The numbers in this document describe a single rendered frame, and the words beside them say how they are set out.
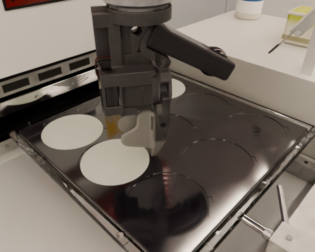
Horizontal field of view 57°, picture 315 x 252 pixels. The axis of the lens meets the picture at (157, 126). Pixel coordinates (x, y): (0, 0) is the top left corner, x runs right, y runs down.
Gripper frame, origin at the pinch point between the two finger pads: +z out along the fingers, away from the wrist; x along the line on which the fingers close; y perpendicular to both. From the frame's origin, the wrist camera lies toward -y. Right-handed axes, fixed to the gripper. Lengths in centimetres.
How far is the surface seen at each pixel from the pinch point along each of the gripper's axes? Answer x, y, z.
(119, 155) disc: -0.8, 5.7, 1.2
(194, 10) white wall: -272, -104, 49
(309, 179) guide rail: 4.2, -25.5, 8.5
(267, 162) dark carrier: 5.5, -15.0, 1.3
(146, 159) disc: 1.1, 2.0, 1.2
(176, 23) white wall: -257, -80, 57
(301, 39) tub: -20.1, -36.1, -6.9
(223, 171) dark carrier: 5.7, -8.1, 1.4
